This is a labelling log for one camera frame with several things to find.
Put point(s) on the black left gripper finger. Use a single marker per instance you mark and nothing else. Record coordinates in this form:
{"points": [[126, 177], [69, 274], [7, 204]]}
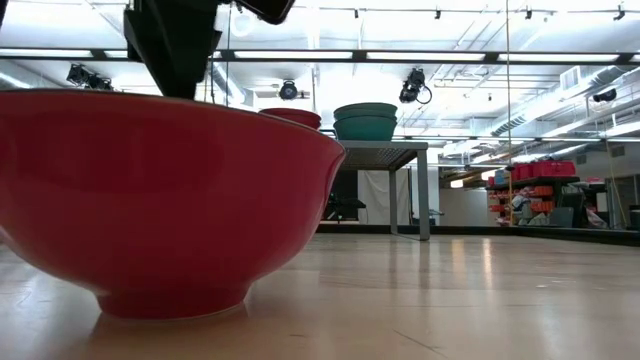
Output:
{"points": [[175, 45]]}

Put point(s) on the large red bowl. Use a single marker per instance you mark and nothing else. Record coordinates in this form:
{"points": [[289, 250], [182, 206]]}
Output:
{"points": [[150, 200]]}

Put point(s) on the black twin ceiling lights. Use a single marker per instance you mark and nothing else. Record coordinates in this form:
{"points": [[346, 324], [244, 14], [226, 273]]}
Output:
{"points": [[80, 75]]}

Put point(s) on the black round ceiling fixture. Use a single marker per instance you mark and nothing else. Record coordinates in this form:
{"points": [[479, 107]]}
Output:
{"points": [[288, 90]]}

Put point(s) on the grey perforated metal shelf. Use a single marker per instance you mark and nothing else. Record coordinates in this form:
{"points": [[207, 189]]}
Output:
{"points": [[382, 150]]}

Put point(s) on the small red storage bin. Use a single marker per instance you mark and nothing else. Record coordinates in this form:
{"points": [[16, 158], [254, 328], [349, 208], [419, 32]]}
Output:
{"points": [[521, 172]]}

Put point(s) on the black storage rack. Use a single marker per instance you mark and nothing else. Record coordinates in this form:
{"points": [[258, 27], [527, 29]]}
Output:
{"points": [[535, 179]]}

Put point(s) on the wide red storage bin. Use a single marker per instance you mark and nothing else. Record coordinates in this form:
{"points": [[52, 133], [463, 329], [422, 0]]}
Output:
{"points": [[552, 169]]}

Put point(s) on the black ceiling spotlight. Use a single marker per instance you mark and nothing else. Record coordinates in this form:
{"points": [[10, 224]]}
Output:
{"points": [[606, 95]]}

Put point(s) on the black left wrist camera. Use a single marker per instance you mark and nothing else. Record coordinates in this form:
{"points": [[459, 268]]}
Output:
{"points": [[267, 10]]}

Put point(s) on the black aluminium rig frame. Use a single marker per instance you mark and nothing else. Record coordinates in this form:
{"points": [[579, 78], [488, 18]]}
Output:
{"points": [[359, 55]]}

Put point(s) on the black overhead camera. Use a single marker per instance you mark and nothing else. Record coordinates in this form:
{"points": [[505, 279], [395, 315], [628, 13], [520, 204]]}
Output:
{"points": [[412, 85]]}

